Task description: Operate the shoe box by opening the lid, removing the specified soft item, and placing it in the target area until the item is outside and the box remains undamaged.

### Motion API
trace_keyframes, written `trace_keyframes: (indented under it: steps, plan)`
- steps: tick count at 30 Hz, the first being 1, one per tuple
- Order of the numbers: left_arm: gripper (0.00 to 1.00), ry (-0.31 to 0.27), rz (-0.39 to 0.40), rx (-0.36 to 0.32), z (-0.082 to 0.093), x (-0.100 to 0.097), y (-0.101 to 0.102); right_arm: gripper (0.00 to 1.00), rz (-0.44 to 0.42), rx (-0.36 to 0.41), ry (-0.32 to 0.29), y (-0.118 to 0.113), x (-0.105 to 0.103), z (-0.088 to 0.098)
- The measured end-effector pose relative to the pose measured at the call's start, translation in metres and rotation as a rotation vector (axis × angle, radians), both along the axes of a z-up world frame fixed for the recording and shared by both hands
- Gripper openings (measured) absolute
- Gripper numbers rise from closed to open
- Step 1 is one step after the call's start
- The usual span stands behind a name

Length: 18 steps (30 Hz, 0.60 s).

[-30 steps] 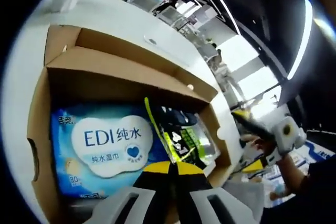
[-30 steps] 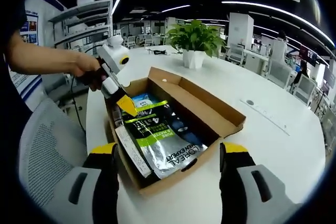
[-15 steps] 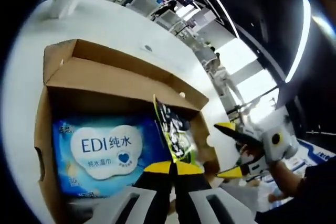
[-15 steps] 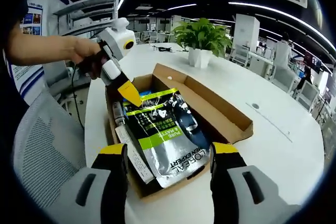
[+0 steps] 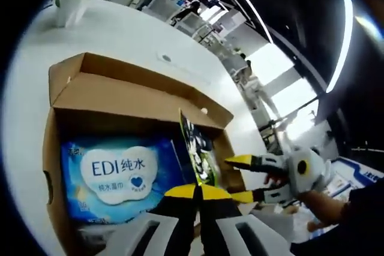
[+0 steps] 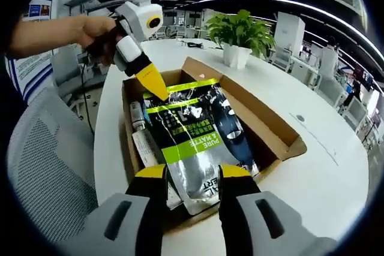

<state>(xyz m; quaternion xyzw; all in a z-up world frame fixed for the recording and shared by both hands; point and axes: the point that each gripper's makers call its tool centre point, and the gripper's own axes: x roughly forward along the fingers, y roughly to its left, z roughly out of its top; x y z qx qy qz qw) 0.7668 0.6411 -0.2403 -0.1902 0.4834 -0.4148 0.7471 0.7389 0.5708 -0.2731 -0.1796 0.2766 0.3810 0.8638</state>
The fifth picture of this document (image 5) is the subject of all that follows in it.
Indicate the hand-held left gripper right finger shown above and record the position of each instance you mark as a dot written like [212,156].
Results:
[219,217]

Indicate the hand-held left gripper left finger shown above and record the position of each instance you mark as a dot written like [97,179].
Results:
[177,214]

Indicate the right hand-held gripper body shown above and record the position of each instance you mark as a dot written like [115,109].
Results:
[312,175]

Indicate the green dark foil packet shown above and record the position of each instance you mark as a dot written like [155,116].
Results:
[199,154]

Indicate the blue wet wipes pack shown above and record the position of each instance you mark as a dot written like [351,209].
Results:
[120,175]

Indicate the brown cardboard shoe box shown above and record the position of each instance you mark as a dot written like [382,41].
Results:
[120,97]

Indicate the person's right hand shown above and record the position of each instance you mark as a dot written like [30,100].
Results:
[274,178]

